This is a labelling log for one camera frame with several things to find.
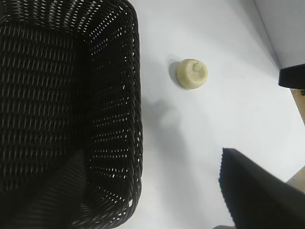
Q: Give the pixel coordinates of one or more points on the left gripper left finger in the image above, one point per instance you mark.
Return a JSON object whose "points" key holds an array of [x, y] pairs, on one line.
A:
{"points": [[47, 205]]}

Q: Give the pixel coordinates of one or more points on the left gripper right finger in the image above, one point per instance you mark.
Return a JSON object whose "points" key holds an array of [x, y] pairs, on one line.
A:
{"points": [[257, 198]]}

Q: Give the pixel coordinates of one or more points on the dark brown woven wicker basket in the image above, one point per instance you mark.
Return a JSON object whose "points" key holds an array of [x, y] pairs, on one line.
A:
{"points": [[47, 71]]}

